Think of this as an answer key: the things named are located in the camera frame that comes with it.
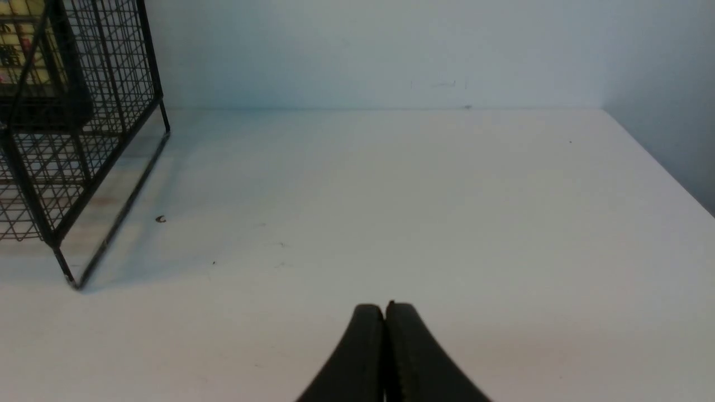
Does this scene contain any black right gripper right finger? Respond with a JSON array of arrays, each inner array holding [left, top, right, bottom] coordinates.
[[385, 301, 490, 401]]

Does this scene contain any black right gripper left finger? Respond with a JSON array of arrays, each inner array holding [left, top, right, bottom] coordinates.
[[297, 304, 385, 401]]

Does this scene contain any dark vinegar bottle tan cap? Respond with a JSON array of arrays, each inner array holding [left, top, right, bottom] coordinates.
[[1, 1, 94, 132]]

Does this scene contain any black wire mesh shelf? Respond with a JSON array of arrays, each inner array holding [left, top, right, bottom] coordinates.
[[1, 1, 171, 290]]

